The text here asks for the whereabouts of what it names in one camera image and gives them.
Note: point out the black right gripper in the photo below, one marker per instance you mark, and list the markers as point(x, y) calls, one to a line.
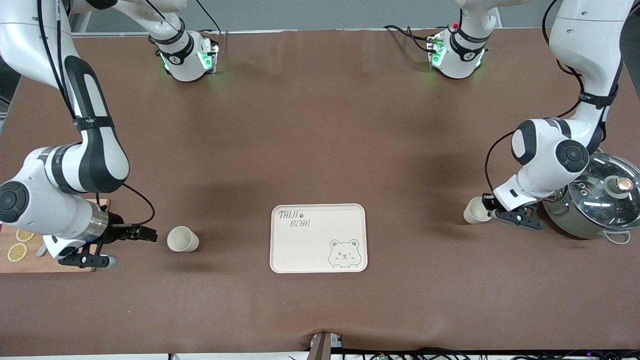
point(115, 227)

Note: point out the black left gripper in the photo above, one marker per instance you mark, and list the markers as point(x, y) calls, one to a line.
point(487, 202)

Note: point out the white plastic cup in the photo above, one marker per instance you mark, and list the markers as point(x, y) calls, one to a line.
point(181, 240)
point(474, 212)

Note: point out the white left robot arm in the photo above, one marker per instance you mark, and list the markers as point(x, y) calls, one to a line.
point(545, 150)

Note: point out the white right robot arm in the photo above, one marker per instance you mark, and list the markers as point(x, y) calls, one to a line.
point(95, 155)

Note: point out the white tray with bear print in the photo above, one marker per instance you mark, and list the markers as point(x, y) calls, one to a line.
point(310, 247)

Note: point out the grey-green electric cooking pot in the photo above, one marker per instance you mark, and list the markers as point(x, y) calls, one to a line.
point(567, 220)

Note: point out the grey plastic knife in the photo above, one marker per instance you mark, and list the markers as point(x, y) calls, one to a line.
point(41, 251)

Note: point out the wooden cutting board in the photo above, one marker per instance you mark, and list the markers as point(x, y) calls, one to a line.
point(30, 265)

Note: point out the dried lemon slice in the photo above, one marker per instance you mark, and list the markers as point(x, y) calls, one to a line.
point(25, 236)
point(17, 252)

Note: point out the glass pot lid with knob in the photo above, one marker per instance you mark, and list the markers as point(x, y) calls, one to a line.
point(607, 200)

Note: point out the brown table cover mat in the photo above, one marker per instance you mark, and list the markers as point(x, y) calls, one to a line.
point(320, 125)

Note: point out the metal table clamp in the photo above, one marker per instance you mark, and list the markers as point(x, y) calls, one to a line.
point(325, 347)

